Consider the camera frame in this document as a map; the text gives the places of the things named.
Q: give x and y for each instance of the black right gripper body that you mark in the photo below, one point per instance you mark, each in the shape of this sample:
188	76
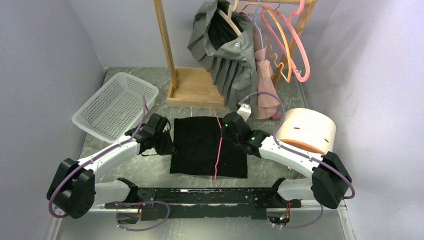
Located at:
227	134

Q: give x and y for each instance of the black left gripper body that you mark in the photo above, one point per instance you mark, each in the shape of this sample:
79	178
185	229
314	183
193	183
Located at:
163	145

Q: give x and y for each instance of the black skirt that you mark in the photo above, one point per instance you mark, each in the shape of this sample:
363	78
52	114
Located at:
196	140

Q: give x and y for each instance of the pink pleated skirt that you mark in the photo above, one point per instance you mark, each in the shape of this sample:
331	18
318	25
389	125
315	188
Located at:
267	104

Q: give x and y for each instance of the thin pink wire hanger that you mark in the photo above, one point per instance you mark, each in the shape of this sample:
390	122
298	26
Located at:
213	178

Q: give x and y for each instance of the grey skirt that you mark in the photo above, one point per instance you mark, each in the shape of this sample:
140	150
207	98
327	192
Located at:
228	57

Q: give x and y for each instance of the blue wire hanger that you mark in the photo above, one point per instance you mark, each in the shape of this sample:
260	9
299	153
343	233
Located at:
258	26

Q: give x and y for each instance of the beige wooden hanger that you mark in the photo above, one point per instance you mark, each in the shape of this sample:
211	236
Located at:
227	16

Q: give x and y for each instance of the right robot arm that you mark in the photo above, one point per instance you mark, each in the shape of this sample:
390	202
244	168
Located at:
326	178

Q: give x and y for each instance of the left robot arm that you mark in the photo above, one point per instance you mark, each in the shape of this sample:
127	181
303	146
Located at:
75	187

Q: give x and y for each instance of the orange wavy plastic hanger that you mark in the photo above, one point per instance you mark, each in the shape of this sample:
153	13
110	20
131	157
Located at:
282	69

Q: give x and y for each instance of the thick pink plastic hanger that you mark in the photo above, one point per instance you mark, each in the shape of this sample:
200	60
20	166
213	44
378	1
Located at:
293	25

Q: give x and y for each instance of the small pink block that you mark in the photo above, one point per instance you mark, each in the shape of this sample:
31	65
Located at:
276	116

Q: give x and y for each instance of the white plastic laundry basket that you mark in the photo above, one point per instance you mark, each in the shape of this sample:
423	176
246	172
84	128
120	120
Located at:
116	107

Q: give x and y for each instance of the wooden clothes rack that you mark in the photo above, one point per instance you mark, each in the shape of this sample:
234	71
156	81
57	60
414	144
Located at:
189	86

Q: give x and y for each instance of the cream cylinder with orange base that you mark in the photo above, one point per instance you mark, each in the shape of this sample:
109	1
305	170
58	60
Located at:
308	130

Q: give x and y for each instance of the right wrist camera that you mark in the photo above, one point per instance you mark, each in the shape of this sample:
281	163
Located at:
244	110

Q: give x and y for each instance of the black base frame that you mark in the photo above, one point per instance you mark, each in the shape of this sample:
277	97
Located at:
198	203

